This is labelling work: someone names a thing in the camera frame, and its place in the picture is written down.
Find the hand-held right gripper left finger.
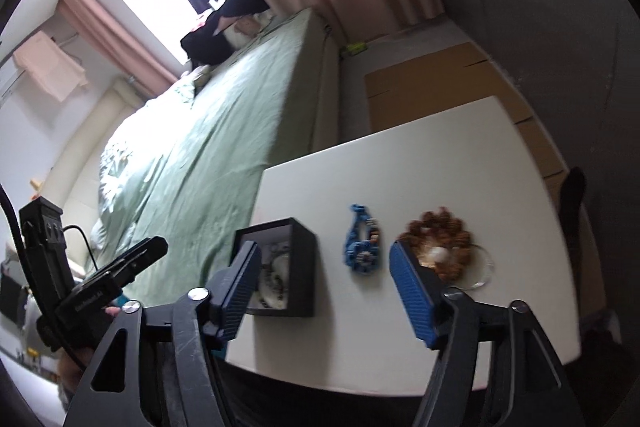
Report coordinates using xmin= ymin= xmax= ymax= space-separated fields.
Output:
xmin=62 ymin=241 xmax=263 ymax=427

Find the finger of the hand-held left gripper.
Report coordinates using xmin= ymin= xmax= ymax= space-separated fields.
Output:
xmin=82 ymin=236 xmax=169 ymax=290

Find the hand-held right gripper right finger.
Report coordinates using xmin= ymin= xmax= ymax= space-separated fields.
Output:
xmin=389 ymin=241 xmax=586 ymax=427

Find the black square jewelry box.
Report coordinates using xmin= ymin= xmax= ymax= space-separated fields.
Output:
xmin=231 ymin=217 xmax=319 ymax=319

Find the blue beaded bracelet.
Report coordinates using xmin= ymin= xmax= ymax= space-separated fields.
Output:
xmin=342 ymin=203 xmax=384 ymax=276

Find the brown wooden bead bracelet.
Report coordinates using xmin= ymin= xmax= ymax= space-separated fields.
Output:
xmin=396 ymin=207 xmax=474 ymax=284

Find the person's left forearm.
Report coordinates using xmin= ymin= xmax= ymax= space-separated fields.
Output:
xmin=57 ymin=349 xmax=95 ymax=404

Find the clear thin bangle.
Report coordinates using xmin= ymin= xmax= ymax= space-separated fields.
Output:
xmin=450 ymin=243 xmax=495 ymax=293

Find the bed with green sheet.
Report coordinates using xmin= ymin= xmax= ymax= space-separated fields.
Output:
xmin=91 ymin=6 xmax=347 ymax=308

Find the cream padded headboard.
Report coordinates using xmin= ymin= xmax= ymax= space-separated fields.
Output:
xmin=42 ymin=76 xmax=147 ymax=268

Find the black chair back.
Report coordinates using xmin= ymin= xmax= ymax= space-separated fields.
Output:
xmin=556 ymin=167 xmax=608 ymax=323

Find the hanging pink shirt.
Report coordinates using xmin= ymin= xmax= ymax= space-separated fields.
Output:
xmin=12 ymin=30 xmax=90 ymax=103

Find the flattened cardboard sheet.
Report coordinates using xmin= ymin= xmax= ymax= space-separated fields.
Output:
xmin=363 ymin=41 xmax=532 ymax=134
xmin=514 ymin=118 xmax=572 ymax=182

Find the pile of dark clothes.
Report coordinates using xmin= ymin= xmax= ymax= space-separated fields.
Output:
xmin=179 ymin=0 xmax=274 ymax=66

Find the white bead bracelet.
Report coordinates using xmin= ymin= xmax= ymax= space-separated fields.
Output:
xmin=256 ymin=252 xmax=292 ymax=309

